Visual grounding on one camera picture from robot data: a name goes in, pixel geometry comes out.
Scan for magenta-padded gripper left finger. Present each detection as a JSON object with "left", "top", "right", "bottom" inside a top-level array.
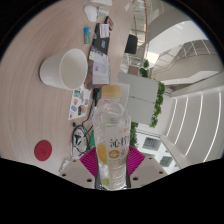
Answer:
[{"left": 59, "top": 146, "right": 100, "bottom": 190}]

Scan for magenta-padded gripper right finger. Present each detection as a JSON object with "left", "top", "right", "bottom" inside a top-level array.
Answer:
[{"left": 125, "top": 144, "right": 168, "bottom": 189}]

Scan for clear drink bottle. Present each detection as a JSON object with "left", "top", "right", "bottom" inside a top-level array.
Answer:
[{"left": 91, "top": 84, "right": 132, "bottom": 191}]

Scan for row of green plants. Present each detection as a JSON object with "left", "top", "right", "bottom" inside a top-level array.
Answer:
[{"left": 129, "top": 121, "right": 139, "bottom": 148}]

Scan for flat round red coaster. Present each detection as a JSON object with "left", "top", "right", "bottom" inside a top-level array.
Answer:
[{"left": 33, "top": 139, "right": 53, "bottom": 162}]

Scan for colourful sticker sheet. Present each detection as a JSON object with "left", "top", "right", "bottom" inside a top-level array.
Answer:
[{"left": 68, "top": 88, "right": 92, "bottom": 121}]

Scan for ceiling light strips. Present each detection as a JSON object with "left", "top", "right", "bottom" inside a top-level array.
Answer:
[{"left": 166, "top": 94, "right": 224, "bottom": 164}]

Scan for small blue item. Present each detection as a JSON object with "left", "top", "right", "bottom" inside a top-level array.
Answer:
[{"left": 83, "top": 26, "right": 92, "bottom": 45}]

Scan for small red-black device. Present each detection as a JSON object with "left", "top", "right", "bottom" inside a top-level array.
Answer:
[{"left": 104, "top": 15, "right": 115, "bottom": 32}]

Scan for white computer mouse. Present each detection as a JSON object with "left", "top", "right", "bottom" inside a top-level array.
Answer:
[{"left": 83, "top": 4, "right": 99, "bottom": 23}]

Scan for tangled black cables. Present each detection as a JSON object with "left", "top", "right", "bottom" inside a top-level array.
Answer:
[{"left": 71, "top": 114, "right": 96, "bottom": 158}]

